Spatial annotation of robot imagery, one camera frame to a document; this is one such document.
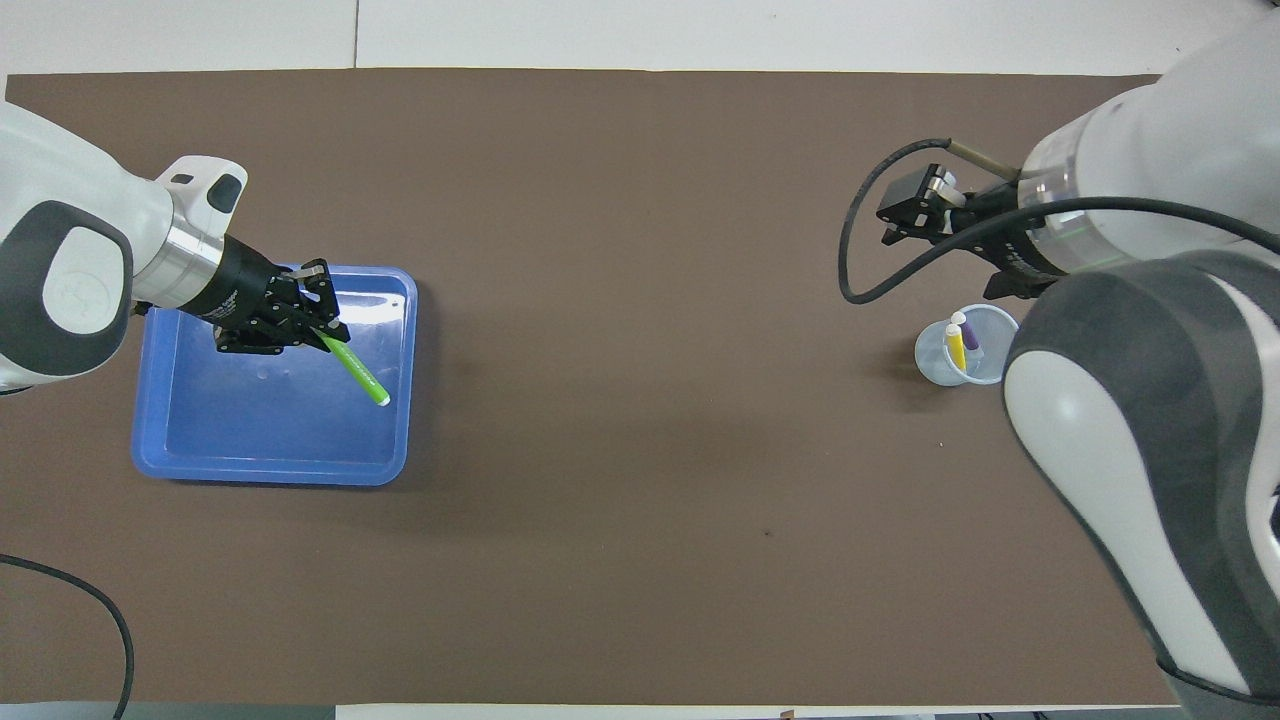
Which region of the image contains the translucent plastic pen cup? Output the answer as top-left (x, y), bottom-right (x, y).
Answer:
top-left (914, 304), bottom-right (1021, 387)

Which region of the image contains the blue plastic tray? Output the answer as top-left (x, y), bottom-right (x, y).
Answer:
top-left (131, 262), bottom-right (419, 488)

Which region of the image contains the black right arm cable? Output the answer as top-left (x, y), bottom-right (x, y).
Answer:
top-left (838, 137), bottom-right (1280, 305)

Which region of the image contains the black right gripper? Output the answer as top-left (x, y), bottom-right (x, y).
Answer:
top-left (877, 165), bottom-right (1067, 302)

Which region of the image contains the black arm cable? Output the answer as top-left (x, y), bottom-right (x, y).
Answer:
top-left (0, 553), bottom-right (136, 720)
top-left (838, 137), bottom-right (1280, 305)

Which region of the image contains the brown table mat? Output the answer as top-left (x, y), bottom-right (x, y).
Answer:
top-left (0, 68), bottom-right (1181, 707)

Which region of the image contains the green marker pen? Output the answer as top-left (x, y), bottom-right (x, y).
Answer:
top-left (315, 328), bottom-right (393, 408)

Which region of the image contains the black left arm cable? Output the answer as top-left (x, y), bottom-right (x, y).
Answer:
top-left (0, 553), bottom-right (136, 720)

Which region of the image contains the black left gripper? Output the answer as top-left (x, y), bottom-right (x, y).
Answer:
top-left (198, 235), bottom-right (352, 357)

